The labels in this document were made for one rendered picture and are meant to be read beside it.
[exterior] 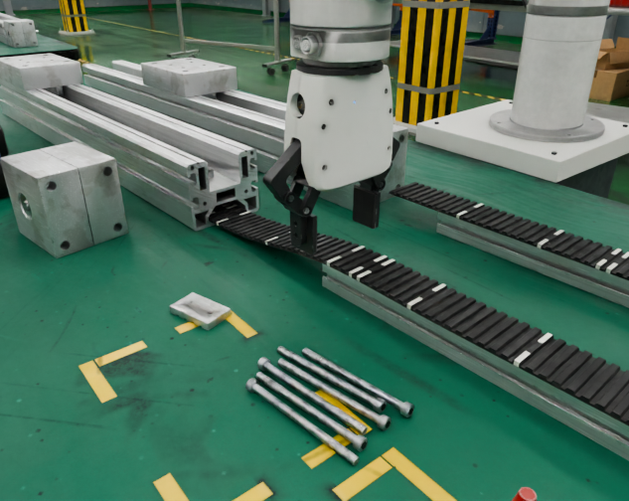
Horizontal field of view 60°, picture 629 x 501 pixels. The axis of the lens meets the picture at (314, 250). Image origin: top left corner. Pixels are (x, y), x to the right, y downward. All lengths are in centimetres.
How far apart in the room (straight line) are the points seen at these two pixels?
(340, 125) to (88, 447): 31
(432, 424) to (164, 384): 21
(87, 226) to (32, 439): 30
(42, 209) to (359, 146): 35
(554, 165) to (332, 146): 49
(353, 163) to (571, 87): 58
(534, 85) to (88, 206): 71
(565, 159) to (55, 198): 70
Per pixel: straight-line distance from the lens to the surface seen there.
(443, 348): 48
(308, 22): 46
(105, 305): 57
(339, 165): 48
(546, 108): 101
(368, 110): 49
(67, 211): 66
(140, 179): 79
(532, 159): 92
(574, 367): 44
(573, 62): 100
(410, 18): 407
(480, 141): 96
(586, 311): 58
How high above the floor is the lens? 107
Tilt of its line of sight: 28 degrees down
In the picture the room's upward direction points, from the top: straight up
